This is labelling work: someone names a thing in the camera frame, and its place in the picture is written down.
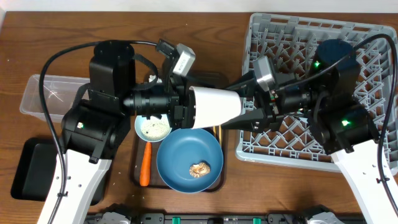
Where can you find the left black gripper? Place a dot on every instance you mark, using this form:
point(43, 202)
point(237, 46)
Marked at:
point(181, 111)

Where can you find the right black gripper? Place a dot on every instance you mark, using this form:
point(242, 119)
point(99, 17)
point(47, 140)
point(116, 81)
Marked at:
point(257, 122)

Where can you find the pink plastic cup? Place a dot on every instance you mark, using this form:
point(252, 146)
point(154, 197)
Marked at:
point(214, 107)

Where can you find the light blue small bowl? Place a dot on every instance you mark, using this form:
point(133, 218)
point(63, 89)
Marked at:
point(153, 129)

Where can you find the white tissue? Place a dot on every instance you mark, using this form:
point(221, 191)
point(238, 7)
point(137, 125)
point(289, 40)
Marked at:
point(152, 77)

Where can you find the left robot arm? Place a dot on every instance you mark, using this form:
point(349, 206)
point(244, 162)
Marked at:
point(122, 84)

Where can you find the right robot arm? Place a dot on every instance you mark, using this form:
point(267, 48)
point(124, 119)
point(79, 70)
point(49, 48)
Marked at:
point(337, 121)

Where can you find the clear plastic waste bin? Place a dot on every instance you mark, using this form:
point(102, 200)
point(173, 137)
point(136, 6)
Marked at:
point(59, 94)

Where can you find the black waste tray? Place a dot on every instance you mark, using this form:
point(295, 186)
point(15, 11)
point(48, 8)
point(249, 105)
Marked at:
point(35, 170)

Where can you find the large blue plate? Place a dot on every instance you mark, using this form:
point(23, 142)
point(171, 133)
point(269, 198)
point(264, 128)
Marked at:
point(183, 148)

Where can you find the brown food scrap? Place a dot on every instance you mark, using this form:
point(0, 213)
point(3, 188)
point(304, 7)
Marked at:
point(199, 170)

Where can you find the orange carrot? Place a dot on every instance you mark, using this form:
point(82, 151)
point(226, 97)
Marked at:
point(144, 178)

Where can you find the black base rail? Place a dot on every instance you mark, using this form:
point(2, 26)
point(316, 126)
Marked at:
point(159, 218)

